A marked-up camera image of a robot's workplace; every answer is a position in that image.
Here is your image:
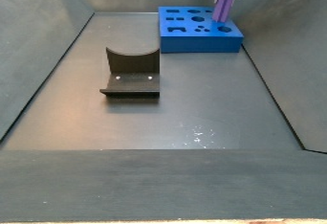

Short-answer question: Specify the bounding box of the black curved bracket stand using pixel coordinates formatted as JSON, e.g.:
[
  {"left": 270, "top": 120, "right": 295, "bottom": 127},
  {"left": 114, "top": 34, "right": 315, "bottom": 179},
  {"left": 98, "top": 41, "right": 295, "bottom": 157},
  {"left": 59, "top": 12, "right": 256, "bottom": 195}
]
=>
[{"left": 100, "top": 49, "right": 160, "bottom": 98}]

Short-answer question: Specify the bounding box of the blue shape-sorting foam board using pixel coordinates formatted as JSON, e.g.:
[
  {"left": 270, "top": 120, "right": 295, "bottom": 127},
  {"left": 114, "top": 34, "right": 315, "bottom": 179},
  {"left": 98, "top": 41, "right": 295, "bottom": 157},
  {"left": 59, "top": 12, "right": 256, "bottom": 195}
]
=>
[{"left": 159, "top": 7, "right": 244, "bottom": 53}]

